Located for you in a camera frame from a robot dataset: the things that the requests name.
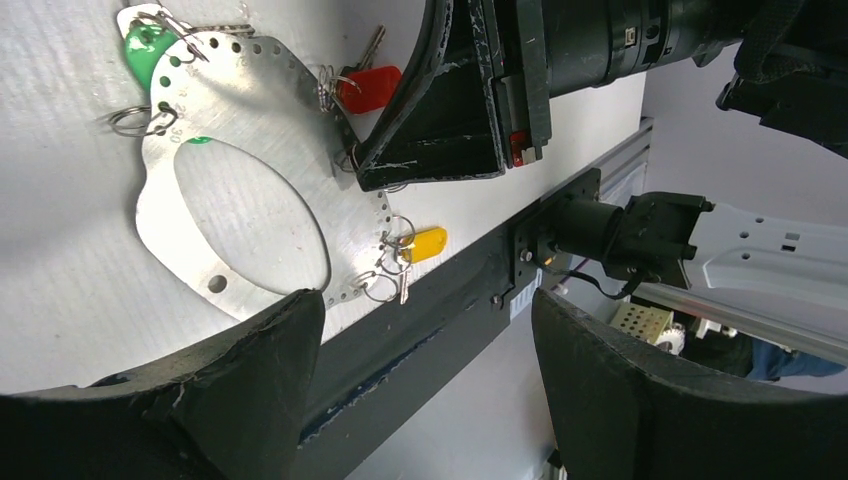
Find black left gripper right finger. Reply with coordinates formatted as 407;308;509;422
532;289;847;479

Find solid red key tag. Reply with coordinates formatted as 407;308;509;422
330;24;403;115

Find beige perforated basket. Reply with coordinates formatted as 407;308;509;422
610;302;673;344

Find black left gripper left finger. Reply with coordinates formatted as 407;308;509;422
1;290;325;479

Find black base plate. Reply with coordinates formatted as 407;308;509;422
289;168;601;479

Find yellow key tag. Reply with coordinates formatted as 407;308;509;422
399;227;448;264

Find green key tag with key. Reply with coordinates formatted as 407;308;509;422
124;24;177;91

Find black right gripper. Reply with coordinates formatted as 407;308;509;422
354;1;552;191

